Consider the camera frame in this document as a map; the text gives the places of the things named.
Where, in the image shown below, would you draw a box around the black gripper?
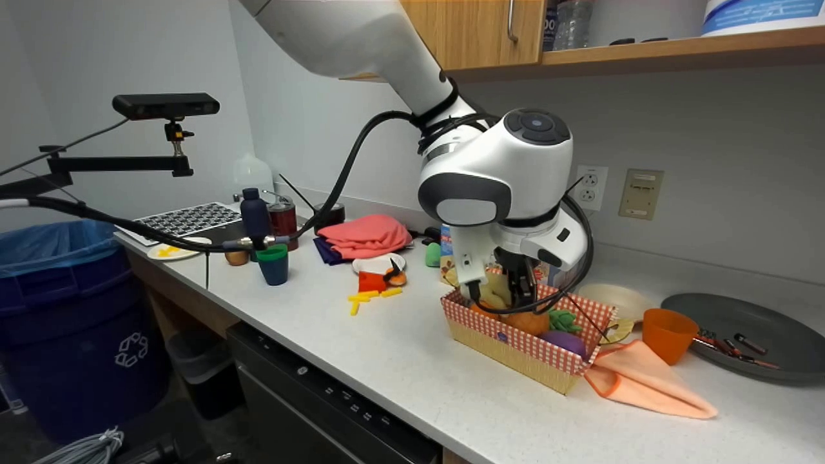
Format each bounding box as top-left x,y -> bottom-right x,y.
491,245 -> 550,312

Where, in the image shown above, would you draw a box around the green plush toy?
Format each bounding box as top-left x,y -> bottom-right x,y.
550,306 -> 584,338

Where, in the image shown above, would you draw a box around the purple plush toy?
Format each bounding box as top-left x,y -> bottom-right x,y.
542,329 -> 590,360

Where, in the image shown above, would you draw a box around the orange and black toy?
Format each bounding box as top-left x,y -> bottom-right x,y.
384,256 -> 414,290

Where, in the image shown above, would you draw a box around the red fries box toy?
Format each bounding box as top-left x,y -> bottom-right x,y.
356,270 -> 396,296

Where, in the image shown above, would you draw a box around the wooden cabinet door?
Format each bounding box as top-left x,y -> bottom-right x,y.
399,0 -> 548,71

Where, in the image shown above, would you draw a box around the red checkered basket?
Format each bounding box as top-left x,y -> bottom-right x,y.
442,280 -> 620,396

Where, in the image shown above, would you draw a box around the white bowl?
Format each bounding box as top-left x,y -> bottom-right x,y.
590,280 -> 664,328

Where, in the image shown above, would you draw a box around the white round dish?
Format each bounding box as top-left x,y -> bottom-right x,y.
352,252 -> 407,278

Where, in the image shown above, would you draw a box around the salmon folded napkin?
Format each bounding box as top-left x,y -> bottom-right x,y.
584,338 -> 720,422

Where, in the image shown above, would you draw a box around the orange plastic cup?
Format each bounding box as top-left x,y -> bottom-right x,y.
642,306 -> 702,368

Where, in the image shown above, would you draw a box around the salmon cloth pile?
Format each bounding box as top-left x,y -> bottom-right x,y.
317,214 -> 416,263

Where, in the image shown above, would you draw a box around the navy blue cloth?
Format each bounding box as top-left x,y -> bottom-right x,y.
313,234 -> 345,267

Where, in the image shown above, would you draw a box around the black round jar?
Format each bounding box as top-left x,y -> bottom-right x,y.
313,201 -> 348,231

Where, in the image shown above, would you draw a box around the red stick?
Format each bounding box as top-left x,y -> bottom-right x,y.
693,329 -> 782,372

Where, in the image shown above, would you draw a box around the black dishwasher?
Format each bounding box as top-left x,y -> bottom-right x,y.
227,319 -> 447,464

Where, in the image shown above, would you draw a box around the black stick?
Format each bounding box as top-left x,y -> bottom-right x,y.
732,333 -> 775,359

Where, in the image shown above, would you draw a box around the dark red can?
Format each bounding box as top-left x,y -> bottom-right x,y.
269,195 -> 303,252

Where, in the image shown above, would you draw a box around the green cup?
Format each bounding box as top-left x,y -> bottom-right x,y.
254,243 -> 291,289

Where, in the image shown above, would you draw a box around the grey round tray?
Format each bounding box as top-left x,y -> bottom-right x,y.
660,290 -> 825,388

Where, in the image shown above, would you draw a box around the dark blue bottle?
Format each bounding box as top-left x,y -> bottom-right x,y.
241,185 -> 274,248

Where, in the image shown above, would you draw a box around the black scissors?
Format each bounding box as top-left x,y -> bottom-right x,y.
603,34 -> 675,46

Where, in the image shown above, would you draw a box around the clear plastic bottle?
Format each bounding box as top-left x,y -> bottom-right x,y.
545,0 -> 595,52

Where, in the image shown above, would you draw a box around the clear plastic jug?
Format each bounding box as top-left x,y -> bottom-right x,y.
233,153 -> 278,204

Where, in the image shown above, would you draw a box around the small black bin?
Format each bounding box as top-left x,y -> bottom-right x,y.
166,329 -> 249,421

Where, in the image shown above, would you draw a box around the small white oval plate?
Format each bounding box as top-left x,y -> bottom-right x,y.
147,243 -> 203,263

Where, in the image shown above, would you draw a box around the blue recycling bin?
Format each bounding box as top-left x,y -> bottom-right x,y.
0,218 -> 170,446

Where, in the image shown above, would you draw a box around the grey cloth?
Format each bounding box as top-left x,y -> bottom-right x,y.
33,424 -> 127,464

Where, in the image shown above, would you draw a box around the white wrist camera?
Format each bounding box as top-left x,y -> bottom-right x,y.
452,227 -> 487,290

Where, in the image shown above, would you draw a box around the yellow ring toy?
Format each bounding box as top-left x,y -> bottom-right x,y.
602,317 -> 639,351

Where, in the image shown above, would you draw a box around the white wall outlet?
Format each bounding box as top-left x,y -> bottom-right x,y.
572,162 -> 611,214

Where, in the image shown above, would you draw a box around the beige wall switch plate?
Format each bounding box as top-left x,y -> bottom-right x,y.
616,167 -> 666,225

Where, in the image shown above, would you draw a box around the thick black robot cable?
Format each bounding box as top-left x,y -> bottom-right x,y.
0,106 -> 599,317

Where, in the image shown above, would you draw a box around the wooden wall cabinet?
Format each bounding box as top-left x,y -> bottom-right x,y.
399,0 -> 825,85

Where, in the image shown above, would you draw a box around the black stereo camera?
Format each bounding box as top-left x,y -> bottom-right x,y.
111,91 -> 223,122

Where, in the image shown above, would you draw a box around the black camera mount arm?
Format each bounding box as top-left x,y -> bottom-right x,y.
0,115 -> 197,201

